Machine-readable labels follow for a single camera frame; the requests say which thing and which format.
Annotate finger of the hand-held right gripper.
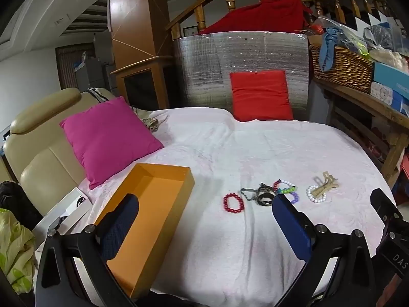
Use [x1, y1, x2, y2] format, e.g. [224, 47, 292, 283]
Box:
[370, 189, 404, 229]

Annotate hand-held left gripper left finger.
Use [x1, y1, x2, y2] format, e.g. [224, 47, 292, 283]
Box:
[35, 193, 141, 307]

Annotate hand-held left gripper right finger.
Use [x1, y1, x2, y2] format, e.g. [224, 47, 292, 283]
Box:
[271, 194, 384, 307]

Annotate orange cardboard box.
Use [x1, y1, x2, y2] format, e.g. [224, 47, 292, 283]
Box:
[95, 163, 195, 299]

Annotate multicolour bead bracelet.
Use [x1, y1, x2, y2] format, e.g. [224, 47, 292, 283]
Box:
[273, 180, 296, 195]

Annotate beige hair clip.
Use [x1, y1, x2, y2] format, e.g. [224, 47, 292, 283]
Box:
[311, 171, 340, 199]

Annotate white booklet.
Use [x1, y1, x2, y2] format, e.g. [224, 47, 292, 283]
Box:
[32, 187, 93, 254]

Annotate pink pillow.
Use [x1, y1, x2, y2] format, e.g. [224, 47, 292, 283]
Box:
[60, 96, 165, 190]

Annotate white blanket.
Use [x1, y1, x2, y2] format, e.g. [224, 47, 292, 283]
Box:
[73, 107, 399, 305]

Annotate wooden bench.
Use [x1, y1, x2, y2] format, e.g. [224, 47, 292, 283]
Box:
[314, 77, 409, 190]

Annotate yellow plastic bag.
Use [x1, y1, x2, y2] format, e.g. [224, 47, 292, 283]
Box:
[0, 208, 36, 295]

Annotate black bag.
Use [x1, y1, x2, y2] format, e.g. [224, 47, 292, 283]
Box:
[0, 181, 44, 231]

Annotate beige crumpled cloth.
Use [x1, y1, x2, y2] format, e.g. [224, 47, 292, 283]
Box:
[132, 107, 169, 134]

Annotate blue cardboard box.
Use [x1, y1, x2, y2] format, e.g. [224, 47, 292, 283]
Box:
[372, 61, 409, 92]

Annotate beige leather sofa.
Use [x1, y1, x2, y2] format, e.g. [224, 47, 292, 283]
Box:
[3, 87, 128, 218]

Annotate black white striped cloth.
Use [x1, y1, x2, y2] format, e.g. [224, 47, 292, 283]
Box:
[87, 87, 110, 103]

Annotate red pillow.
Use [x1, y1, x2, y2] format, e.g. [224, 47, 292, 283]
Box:
[229, 70, 294, 123]

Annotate wicker basket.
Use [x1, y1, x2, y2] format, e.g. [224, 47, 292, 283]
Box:
[309, 44, 375, 94]

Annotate grey cabinet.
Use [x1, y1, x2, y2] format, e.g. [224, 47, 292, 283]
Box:
[75, 57, 116, 94]

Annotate clear plastic bag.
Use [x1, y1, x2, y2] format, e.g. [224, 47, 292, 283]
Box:
[363, 24, 409, 68]

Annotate blue cloth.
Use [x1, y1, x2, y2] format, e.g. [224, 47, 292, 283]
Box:
[320, 27, 347, 73]

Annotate silver foil insulation mat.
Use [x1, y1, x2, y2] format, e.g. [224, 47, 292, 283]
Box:
[174, 30, 310, 122]

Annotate wooden desk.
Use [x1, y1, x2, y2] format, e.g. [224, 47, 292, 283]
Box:
[108, 0, 175, 110]

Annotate red blanket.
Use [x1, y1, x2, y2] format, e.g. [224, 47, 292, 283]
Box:
[197, 0, 312, 35]

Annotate wooden stair railing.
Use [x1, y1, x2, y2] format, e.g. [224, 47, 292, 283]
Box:
[165, 0, 397, 41]

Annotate white bead bracelet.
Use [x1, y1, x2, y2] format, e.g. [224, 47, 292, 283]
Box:
[306, 184, 327, 204]

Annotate black bangle bracelets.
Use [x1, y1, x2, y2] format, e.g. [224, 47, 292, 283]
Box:
[256, 183, 276, 207]

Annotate silver chain bracelet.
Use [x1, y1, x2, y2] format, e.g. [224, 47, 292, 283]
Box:
[240, 187, 259, 203]

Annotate red bead bracelet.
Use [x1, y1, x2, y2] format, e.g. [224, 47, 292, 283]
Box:
[223, 193, 245, 213]

